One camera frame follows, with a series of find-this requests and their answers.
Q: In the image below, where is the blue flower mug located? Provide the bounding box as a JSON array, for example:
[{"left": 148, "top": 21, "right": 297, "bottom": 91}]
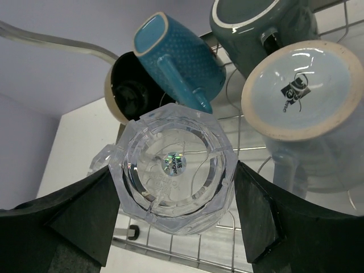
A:
[{"left": 133, "top": 11, "right": 226, "bottom": 114}]

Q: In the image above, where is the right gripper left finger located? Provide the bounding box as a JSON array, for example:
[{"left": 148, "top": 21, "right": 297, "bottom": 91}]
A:
[{"left": 1, "top": 167, "right": 120, "bottom": 272}]

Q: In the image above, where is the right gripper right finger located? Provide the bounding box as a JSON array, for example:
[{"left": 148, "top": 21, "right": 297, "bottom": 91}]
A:
[{"left": 234, "top": 162, "right": 363, "bottom": 272}]

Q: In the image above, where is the black bowl tan outside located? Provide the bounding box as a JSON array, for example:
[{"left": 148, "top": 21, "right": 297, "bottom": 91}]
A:
[{"left": 104, "top": 51, "right": 176, "bottom": 125}]

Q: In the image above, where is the dark green mug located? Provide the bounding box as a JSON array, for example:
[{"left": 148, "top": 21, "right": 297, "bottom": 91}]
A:
[{"left": 210, "top": 0, "right": 319, "bottom": 78}]

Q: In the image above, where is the light grey mug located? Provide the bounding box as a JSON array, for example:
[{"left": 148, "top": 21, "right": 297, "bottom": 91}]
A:
[{"left": 241, "top": 40, "right": 363, "bottom": 197}]

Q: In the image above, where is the clear glass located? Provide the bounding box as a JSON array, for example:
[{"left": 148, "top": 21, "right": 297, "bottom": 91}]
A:
[
  {"left": 87, "top": 143, "right": 116, "bottom": 176},
  {"left": 109, "top": 104, "right": 238, "bottom": 235}
]

